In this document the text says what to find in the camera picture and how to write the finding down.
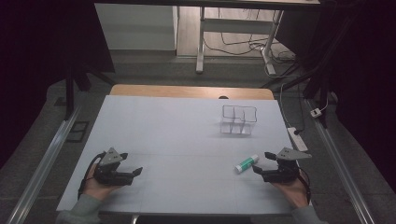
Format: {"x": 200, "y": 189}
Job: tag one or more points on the clear plastic organizer box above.
{"x": 238, "y": 119}

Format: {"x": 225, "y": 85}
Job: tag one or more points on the black stand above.
{"x": 320, "y": 77}
{"x": 69, "y": 93}

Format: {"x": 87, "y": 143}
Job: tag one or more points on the person's left hand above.
{"x": 95, "y": 188}

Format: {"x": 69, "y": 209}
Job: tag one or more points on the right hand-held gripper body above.
{"x": 285, "y": 169}

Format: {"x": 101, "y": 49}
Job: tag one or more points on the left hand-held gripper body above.
{"x": 109, "y": 168}

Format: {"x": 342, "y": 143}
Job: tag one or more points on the white metal desk frame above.
{"x": 200, "y": 46}

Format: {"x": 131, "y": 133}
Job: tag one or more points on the wooden table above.
{"x": 186, "y": 91}

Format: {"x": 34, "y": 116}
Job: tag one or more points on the white table mat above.
{"x": 174, "y": 140}

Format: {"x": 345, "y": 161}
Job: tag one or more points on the black plug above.
{"x": 297, "y": 132}

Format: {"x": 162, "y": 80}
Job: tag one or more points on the black floor frame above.
{"x": 77, "y": 131}

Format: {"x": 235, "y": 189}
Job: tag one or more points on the white power strip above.
{"x": 297, "y": 140}

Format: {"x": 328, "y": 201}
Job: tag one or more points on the small white adapter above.
{"x": 316, "y": 112}

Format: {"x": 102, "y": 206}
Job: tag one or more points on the white cabinet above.
{"x": 137, "y": 28}

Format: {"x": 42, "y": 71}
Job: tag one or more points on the person's right hand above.
{"x": 292, "y": 191}

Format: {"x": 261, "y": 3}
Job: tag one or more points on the metal floor rail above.
{"x": 339, "y": 168}
{"x": 40, "y": 168}

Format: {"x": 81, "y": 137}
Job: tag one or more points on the green and white glue stick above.
{"x": 246, "y": 164}

